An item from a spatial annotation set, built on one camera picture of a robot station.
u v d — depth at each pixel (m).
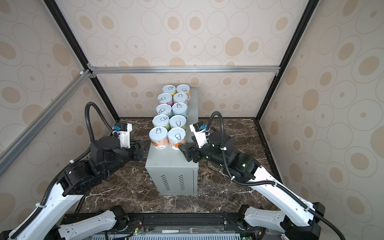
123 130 0.50
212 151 0.44
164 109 0.69
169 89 0.80
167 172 0.61
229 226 0.73
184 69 0.99
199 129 0.50
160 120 0.65
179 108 0.70
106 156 0.41
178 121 0.64
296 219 0.40
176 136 0.58
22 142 0.55
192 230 0.71
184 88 0.79
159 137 0.58
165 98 0.74
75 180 0.38
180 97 0.75
